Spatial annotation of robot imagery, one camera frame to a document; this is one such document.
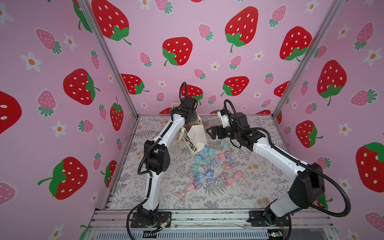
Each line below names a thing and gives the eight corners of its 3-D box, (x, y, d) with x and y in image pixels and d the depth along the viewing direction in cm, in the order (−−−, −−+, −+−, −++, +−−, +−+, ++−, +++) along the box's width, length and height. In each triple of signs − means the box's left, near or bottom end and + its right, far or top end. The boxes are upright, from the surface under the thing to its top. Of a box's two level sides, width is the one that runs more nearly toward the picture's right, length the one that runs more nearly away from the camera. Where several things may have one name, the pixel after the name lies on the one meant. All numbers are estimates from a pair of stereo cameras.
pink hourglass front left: (180, 200, 82) (180, 199, 79) (177, 196, 83) (176, 194, 81) (195, 188, 86) (195, 186, 83) (191, 184, 88) (191, 182, 85)
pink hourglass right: (229, 187, 87) (230, 184, 84) (225, 182, 89) (225, 179, 86) (241, 177, 90) (243, 174, 88) (237, 172, 92) (239, 170, 89)
